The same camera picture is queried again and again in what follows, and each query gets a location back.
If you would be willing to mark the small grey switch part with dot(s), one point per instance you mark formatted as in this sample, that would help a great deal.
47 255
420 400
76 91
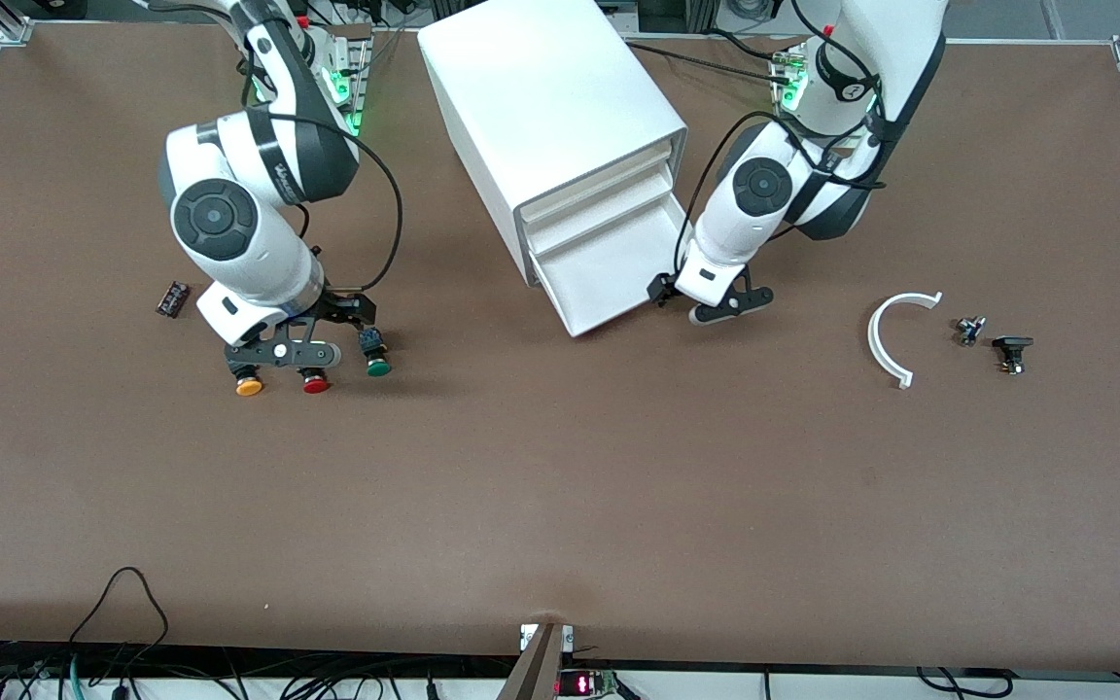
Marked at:
968 331

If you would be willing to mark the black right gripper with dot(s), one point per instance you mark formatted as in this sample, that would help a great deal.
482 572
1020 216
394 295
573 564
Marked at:
348 310

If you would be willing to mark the circuit board with red light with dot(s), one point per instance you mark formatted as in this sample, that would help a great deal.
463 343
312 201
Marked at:
584 685

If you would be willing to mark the white drawer cabinet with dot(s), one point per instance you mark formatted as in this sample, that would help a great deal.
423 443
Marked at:
531 87

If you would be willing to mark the green push button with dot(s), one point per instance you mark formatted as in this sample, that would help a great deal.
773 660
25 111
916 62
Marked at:
379 367

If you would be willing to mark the red push button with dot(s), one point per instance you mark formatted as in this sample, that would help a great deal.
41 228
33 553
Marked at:
316 384

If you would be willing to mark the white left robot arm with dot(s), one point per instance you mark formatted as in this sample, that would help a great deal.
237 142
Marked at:
900 49

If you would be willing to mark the yellow push button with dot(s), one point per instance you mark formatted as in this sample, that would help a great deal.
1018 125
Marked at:
249 386

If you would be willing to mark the white lowest cabinet drawer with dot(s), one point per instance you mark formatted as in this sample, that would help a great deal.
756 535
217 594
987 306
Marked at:
609 282

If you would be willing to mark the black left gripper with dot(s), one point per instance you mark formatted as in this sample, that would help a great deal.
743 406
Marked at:
660 289

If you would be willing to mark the white curved plastic arc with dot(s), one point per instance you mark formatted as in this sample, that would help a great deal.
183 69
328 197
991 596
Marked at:
876 340

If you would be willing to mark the white highest cabinet drawer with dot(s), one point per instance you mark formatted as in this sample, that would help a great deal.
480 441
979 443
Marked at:
599 181

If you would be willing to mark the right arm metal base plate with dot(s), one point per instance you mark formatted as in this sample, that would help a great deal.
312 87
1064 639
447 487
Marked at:
362 68

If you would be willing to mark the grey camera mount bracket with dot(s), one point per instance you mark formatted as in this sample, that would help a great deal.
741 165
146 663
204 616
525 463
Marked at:
536 666

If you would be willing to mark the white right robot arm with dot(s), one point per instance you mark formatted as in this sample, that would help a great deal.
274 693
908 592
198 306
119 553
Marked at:
239 243

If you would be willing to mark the small black contact block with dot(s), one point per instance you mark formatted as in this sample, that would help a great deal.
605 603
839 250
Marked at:
173 298

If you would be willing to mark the small black switch part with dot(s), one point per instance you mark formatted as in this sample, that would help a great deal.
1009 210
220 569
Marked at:
1012 345

